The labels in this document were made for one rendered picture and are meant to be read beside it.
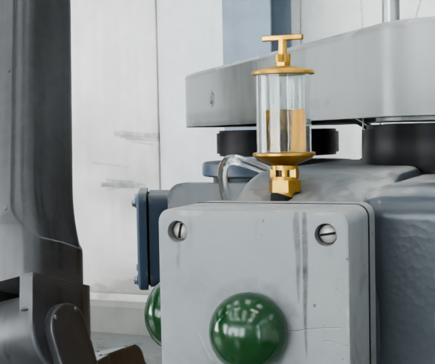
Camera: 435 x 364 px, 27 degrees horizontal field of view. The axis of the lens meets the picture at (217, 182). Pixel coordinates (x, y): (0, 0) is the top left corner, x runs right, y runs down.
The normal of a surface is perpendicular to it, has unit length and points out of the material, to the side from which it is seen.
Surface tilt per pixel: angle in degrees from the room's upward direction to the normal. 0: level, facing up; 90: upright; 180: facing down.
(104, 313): 90
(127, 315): 90
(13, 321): 60
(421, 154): 90
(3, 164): 72
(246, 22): 90
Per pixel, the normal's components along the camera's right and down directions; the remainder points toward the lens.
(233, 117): -0.95, 0.04
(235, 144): -0.69, 0.05
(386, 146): -0.84, 0.04
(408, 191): -0.22, -0.80
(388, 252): -0.37, 0.06
